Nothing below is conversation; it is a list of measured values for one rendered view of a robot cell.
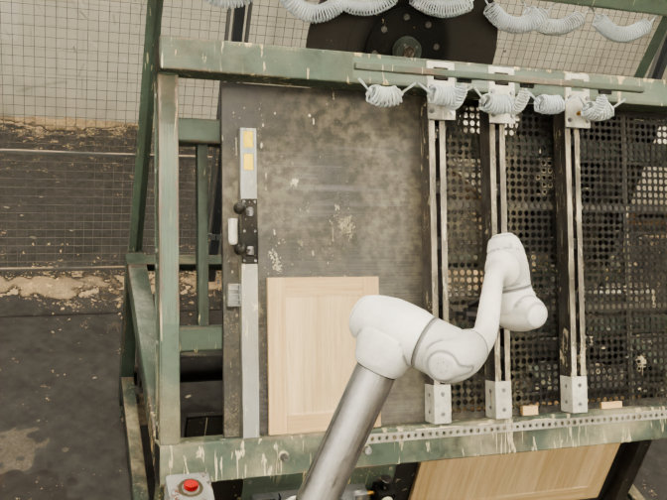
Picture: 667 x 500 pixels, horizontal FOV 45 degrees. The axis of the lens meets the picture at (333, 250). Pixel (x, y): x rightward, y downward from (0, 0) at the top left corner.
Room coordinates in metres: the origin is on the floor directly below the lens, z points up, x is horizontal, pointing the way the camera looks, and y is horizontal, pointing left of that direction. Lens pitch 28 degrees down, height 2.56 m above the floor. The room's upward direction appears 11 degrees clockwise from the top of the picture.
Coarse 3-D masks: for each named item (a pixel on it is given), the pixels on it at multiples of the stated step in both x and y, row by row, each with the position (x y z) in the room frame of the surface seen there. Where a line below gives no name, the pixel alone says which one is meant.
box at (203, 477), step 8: (200, 472) 1.66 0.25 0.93; (168, 480) 1.61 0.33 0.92; (176, 480) 1.61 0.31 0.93; (200, 480) 1.63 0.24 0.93; (208, 480) 1.63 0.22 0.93; (168, 488) 1.58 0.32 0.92; (176, 488) 1.58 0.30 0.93; (184, 488) 1.59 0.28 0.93; (208, 488) 1.60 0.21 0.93; (168, 496) 1.57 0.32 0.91; (176, 496) 1.55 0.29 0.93; (184, 496) 1.56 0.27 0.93; (200, 496) 1.57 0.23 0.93; (208, 496) 1.58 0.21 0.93
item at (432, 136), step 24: (432, 120) 2.57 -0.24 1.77; (432, 144) 2.52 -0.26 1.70; (432, 168) 2.48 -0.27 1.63; (432, 192) 2.44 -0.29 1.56; (432, 216) 2.40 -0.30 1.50; (432, 240) 2.36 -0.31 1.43; (432, 264) 2.33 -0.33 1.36; (432, 288) 2.29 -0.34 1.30; (432, 312) 2.25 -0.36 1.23; (432, 384) 2.14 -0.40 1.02; (432, 408) 2.10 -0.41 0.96
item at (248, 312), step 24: (240, 144) 2.30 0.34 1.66; (240, 168) 2.26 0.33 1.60; (240, 192) 2.23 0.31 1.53; (240, 216) 2.19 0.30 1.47; (240, 240) 2.16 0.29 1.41; (240, 264) 2.13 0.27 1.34; (240, 312) 2.06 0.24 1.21; (240, 336) 2.02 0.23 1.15; (240, 360) 1.99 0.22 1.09; (240, 384) 1.96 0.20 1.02; (240, 408) 1.92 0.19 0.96; (240, 432) 1.89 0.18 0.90
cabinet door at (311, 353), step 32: (288, 288) 2.15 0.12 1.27; (320, 288) 2.19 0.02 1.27; (352, 288) 2.23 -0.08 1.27; (288, 320) 2.11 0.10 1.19; (320, 320) 2.14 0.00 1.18; (288, 352) 2.06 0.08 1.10; (320, 352) 2.09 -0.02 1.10; (352, 352) 2.13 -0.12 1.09; (288, 384) 2.01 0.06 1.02; (320, 384) 2.04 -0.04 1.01; (288, 416) 1.96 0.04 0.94; (320, 416) 1.99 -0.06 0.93
